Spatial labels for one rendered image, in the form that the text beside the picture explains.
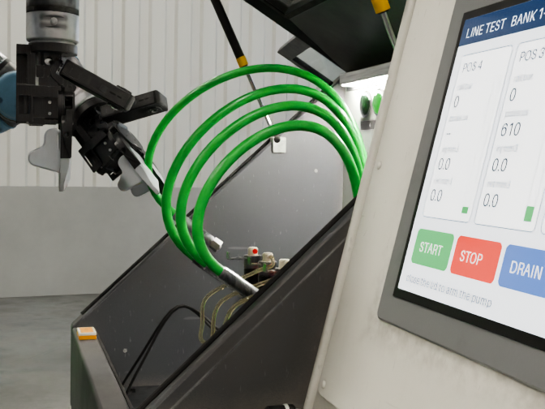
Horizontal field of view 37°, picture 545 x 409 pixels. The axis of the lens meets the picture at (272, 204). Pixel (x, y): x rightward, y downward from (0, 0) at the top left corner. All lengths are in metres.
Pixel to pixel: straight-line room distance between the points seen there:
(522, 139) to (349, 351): 0.32
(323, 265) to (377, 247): 0.10
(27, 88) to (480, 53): 0.66
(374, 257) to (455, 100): 0.19
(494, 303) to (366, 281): 0.25
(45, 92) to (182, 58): 6.82
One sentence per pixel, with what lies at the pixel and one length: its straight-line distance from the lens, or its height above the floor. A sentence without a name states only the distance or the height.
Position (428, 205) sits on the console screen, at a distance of 0.80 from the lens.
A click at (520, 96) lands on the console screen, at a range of 0.72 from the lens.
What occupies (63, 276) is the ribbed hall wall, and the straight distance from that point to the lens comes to 7.77.
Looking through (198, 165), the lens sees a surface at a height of 1.26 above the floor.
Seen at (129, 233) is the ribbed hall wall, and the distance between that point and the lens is 7.84.
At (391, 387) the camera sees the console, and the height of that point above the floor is 1.06.
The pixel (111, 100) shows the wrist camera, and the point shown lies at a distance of 1.23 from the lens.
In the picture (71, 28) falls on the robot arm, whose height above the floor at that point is 1.45.
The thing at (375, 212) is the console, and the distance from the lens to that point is 0.91.
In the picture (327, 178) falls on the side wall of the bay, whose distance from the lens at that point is 1.67.
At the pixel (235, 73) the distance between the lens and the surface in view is 1.37.
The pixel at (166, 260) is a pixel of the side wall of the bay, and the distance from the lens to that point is 1.59.
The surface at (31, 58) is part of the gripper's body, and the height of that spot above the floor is 1.41.
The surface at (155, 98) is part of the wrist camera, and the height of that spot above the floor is 1.37.
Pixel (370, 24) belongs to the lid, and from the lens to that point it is 1.45.
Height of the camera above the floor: 1.27
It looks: 3 degrees down
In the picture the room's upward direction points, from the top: 1 degrees clockwise
